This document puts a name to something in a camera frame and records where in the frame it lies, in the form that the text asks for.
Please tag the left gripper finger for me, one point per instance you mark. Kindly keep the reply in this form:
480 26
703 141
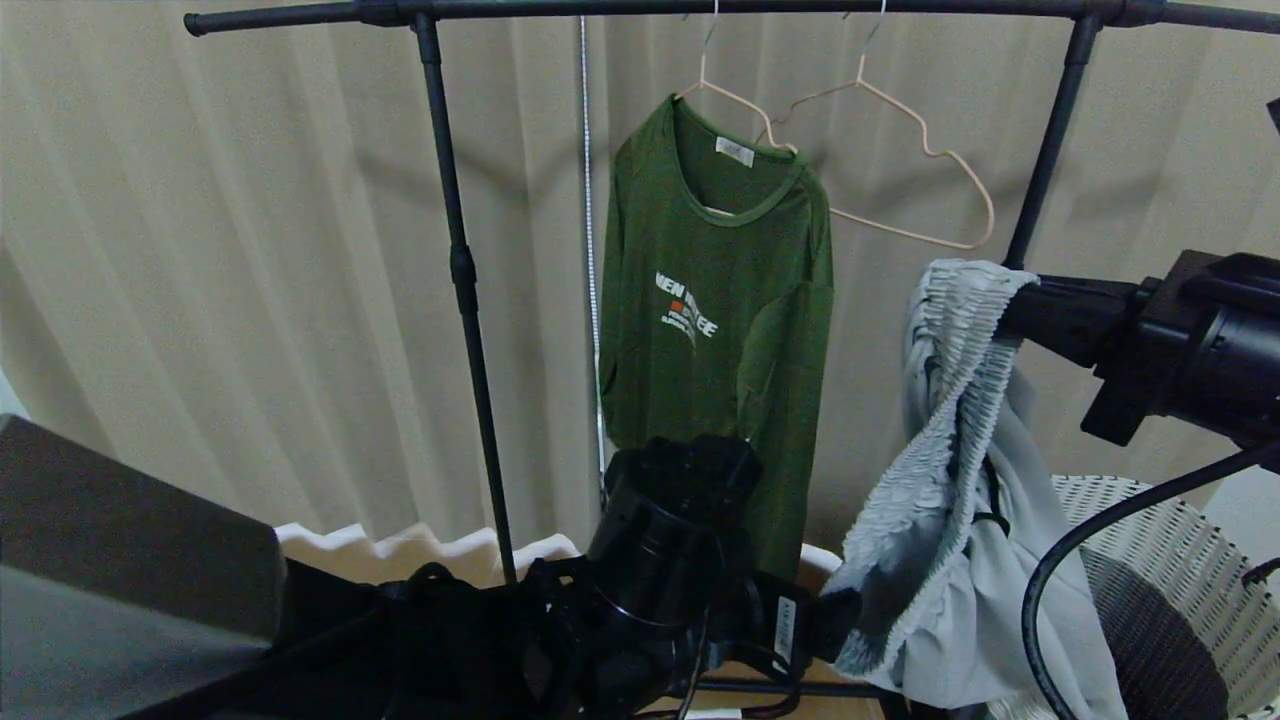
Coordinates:
835 625

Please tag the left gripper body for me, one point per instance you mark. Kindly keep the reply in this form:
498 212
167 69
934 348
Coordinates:
755 630

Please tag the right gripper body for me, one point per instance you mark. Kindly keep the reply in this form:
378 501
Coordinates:
1230 370

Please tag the pale grey shorts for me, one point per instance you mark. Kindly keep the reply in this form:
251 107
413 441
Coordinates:
930 520

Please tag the green long-sleeved shirt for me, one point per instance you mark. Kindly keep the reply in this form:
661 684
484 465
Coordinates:
720 400

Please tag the pink clothes hanger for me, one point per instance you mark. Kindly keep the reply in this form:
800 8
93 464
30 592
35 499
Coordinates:
703 70
860 68

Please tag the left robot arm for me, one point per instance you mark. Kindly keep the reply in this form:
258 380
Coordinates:
130 580

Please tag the white laundry basket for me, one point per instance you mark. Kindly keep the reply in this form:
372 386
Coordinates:
1180 560

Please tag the black clothes rack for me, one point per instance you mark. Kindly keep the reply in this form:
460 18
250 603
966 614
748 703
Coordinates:
465 280

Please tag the beige curtain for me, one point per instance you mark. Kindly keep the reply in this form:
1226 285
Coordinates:
250 250

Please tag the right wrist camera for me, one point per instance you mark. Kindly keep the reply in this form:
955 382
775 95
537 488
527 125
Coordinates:
1225 278

